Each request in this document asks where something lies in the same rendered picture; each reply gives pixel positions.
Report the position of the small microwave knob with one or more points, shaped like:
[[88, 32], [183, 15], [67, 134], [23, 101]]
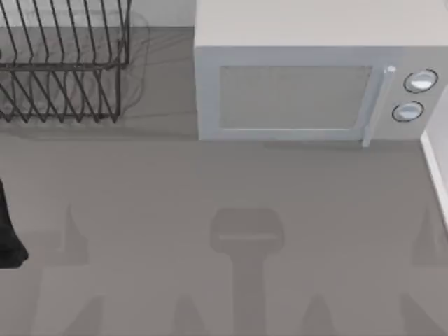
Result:
[[407, 111]]

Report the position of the pale microwave oven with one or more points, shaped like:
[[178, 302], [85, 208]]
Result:
[[315, 28]]

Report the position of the large microwave knob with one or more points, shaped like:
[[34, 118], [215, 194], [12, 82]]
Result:
[[421, 80]]

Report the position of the microwave oven door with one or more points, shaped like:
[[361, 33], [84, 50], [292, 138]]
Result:
[[294, 98]]

